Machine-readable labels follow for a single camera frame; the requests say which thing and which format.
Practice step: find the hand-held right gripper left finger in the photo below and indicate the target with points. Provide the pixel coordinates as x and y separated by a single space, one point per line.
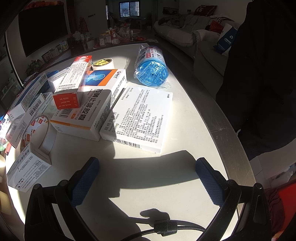
84 183

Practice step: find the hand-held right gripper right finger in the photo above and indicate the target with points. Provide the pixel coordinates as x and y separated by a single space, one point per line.
209 183

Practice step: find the red white toothpaste box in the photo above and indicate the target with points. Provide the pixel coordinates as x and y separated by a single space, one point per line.
71 78

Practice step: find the small white medicine box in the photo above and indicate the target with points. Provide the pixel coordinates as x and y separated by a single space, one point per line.
30 170

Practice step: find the white medicine box orange stripe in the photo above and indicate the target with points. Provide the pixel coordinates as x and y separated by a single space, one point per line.
81 120

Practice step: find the red labelled tape roll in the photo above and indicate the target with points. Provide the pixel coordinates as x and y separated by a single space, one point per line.
29 132

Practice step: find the large white medicine box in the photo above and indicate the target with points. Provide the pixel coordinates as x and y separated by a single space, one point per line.
141 118

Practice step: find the white barcode medicine box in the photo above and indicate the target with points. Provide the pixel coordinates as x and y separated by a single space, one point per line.
37 104

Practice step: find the blue medicine box white curve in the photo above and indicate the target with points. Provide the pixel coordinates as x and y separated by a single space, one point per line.
30 92

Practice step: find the yellow tape roll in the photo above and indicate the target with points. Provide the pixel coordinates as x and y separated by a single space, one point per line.
104 67

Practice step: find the potted plant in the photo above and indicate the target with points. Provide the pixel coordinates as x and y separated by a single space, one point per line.
34 66

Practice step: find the white tv cabinet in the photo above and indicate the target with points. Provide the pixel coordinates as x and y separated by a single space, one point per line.
60 56

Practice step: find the blue white paper bag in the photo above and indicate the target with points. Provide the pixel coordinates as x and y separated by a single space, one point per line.
226 39

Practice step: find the beige sofa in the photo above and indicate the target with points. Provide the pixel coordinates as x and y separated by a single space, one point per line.
175 32

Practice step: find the black television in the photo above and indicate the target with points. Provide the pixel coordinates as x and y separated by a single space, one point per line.
44 27

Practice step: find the red cushion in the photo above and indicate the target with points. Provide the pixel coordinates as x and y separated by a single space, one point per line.
204 9

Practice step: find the window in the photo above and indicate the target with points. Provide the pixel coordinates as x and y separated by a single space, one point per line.
129 8

